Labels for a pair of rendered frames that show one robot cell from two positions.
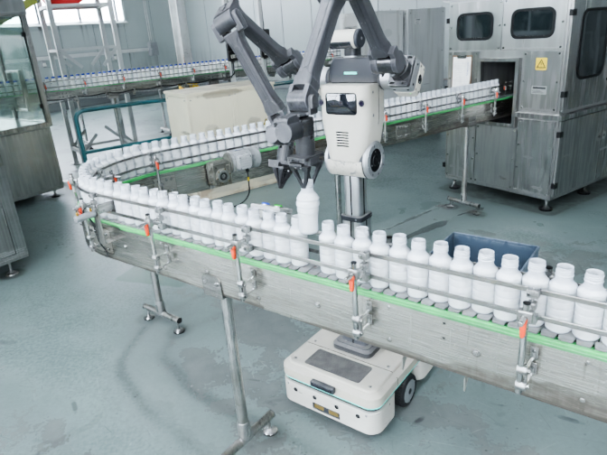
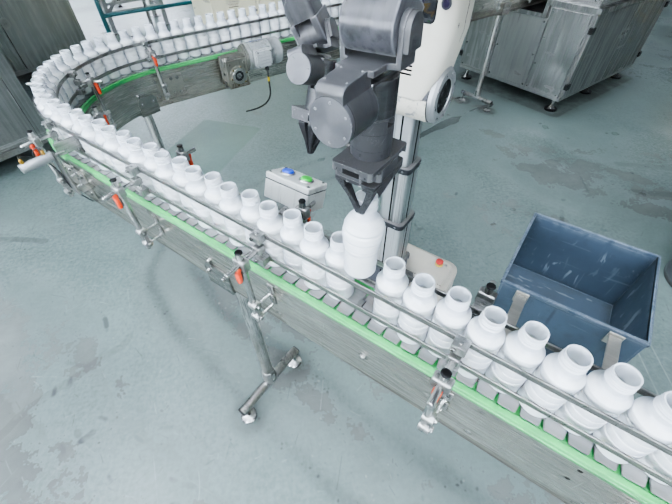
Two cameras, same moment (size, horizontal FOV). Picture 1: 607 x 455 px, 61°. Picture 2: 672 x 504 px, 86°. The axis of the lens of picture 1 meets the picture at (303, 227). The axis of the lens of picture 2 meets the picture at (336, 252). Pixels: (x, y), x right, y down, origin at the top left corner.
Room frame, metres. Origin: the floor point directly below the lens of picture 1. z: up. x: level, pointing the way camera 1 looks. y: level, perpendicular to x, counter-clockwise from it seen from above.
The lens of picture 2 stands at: (1.03, 0.05, 1.64)
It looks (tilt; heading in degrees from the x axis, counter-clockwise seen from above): 46 degrees down; 358
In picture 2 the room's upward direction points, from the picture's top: 1 degrees counter-clockwise
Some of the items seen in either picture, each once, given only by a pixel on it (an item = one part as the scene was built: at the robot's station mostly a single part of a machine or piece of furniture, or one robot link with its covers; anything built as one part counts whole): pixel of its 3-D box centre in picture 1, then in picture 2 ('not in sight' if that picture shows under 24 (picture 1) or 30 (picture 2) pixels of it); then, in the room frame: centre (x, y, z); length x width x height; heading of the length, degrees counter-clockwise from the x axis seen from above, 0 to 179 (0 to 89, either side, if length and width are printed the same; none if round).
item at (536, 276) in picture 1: (534, 292); not in sight; (1.09, -0.54, 1.08); 0.06 x 0.06 x 0.17
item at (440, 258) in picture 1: (440, 271); (597, 399); (1.23, -0.36, 1.08); 0.06 x 0.06 x 0.17
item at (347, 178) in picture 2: (305, 171); (365, 184); (1.48, -0.02, 1.32); 0.07 x 0.07 x 0.09; 52
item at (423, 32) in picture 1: (415, 72); not in sight; (8.37, -1.93, 0.96); 0.82 x 0.50 x 1.91; 124
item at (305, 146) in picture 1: (305, 147); (371, 138); (1.48, -0.02, 1.39); 0.10 x 0.07 x 0.07; 142
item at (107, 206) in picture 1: (101, 232); (73, 176); (2.08, 0.87, 0.96); 0.23 x 0.10 x 0.27; 142
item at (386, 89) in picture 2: (303, 127); (372, 95); (1.48, -0.02, 1.45); 0.07 x 0.06 x 0.07; 143
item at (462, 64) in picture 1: (461, 72); not in sight; (5.17, -1.64, 1.22); 0.23 x 0.04 x 0.32; 34
